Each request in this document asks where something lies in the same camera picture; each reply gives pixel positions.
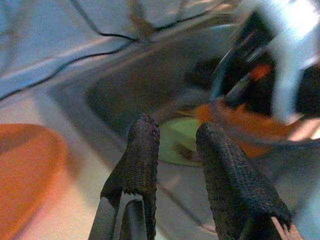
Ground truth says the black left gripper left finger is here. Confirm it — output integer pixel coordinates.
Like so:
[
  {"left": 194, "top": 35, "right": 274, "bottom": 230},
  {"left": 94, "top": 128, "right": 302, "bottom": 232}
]
[{"left": 88, "top": 113, "right": 161, "bottom": 240}]

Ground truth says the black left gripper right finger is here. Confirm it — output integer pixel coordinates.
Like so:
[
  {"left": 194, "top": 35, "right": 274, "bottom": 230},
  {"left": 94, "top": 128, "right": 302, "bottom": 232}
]
[{"left": 195, "top": 121, "right": 294, "bottom": 240}]

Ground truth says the orange bowl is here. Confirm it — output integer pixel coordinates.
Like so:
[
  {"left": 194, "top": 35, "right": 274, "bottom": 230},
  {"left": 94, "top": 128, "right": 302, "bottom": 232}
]
[{"left": 194, "top": 101, "right": 302, "bottom": 157}]

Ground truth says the green plate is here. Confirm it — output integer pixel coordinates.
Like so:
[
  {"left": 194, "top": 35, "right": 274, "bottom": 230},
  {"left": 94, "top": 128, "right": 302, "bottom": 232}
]
[{"left": 157, "top": 116, "right": 209, "bottom": 166}]

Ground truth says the stainless steel sink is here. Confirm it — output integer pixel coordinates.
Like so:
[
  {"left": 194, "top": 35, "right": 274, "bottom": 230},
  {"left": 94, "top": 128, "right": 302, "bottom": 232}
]
[{"left": 46, "top": 14, "right": 320, "bottom": 240}]

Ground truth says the orange plate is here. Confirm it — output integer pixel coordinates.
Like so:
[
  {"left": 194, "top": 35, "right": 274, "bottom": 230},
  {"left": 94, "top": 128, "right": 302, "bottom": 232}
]
[{"left": 0, "top": 123, "right": 69, "bottom": 240}]

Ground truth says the grey faucet pipe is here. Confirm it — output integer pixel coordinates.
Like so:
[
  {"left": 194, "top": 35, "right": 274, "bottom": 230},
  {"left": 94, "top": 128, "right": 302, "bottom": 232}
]
[{"left": 128, "top": 0, "right": 156, "bottom": 41}]

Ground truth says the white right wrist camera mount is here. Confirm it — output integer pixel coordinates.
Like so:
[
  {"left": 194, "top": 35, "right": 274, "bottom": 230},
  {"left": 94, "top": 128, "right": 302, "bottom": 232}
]
[{"left": 249, "top": 0, "right": 320, "bottom": 123}]

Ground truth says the black counter cable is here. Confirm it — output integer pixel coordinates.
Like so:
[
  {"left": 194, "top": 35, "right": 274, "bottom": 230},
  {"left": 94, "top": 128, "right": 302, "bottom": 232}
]
[{"left": 69, "top": 0, "right": 137, "bottom": 43}]

